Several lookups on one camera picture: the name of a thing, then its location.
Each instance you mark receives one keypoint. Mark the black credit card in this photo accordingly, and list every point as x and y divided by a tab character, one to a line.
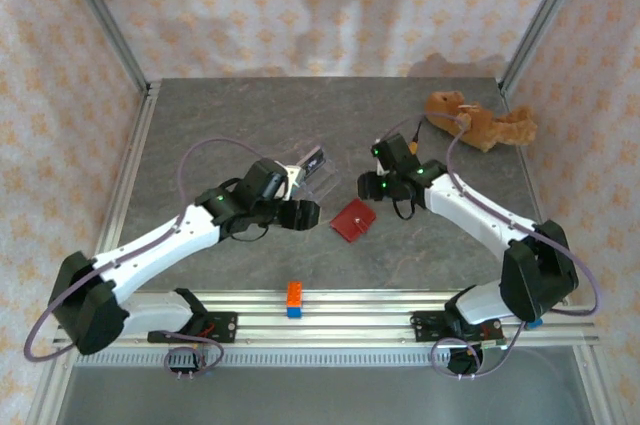
313	160

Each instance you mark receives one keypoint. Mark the clear acrylic card stand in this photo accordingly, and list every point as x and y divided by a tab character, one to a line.
325	180

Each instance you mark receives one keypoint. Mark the red leather card wallet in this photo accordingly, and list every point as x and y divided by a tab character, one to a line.
352	220

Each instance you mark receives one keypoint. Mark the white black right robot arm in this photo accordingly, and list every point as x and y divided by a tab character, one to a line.
475	215

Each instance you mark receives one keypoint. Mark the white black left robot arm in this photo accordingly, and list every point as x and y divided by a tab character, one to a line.
150	255

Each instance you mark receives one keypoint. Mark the orange tipped black plug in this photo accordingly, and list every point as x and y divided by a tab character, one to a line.
415	146

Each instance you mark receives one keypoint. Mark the brown plush toy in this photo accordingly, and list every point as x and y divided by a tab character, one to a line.
480	130

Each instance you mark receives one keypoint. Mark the orange and blue toy brick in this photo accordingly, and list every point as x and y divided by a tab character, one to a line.
294	295

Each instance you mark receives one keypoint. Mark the black power connector block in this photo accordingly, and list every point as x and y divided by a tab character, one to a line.
182	362
465	362

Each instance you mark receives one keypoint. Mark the small blue cap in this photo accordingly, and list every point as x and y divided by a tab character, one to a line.
535	322

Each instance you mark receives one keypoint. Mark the aluminium table side rail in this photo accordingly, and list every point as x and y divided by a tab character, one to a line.
127	170
539	195

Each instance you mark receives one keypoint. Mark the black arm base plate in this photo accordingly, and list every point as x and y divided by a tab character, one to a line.
225	327
425	327

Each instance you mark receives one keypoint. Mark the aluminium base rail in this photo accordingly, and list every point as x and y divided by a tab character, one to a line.
350	325

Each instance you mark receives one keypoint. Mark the aluminium frame post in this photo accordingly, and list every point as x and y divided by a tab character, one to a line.
100	10
545	15

